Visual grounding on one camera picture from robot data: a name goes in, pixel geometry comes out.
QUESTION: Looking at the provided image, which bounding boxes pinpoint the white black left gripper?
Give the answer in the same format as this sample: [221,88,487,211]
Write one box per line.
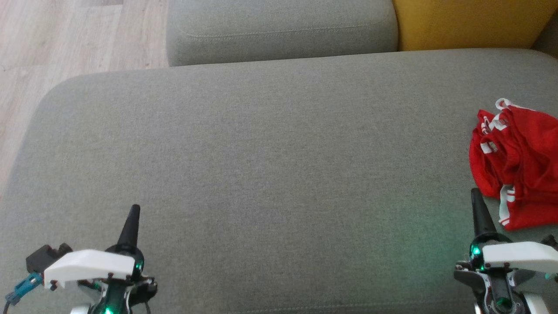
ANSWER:
[44,204,146,290]

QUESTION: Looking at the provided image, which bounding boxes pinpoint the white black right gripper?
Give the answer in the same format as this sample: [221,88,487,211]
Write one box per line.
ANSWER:
[469,188,558,274]

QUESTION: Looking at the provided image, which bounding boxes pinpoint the red Bulls basketball jersey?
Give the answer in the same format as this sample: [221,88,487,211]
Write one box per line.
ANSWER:
[469,98,558,199]

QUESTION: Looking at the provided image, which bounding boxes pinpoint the large grey sofa chaise cushion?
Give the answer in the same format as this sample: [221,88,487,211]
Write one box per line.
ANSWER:
[0,48,558,314]

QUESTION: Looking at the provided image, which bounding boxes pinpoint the large yellow sofa backrest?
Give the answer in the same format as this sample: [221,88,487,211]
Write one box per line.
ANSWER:
[392,0,558,52]

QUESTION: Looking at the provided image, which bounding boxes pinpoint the grey sofa seat cushion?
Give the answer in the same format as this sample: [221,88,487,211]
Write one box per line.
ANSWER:
[167,0,399,67]

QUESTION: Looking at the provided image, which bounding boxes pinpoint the teal cable connector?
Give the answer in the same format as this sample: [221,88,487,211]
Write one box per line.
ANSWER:
[4,272,44,306]

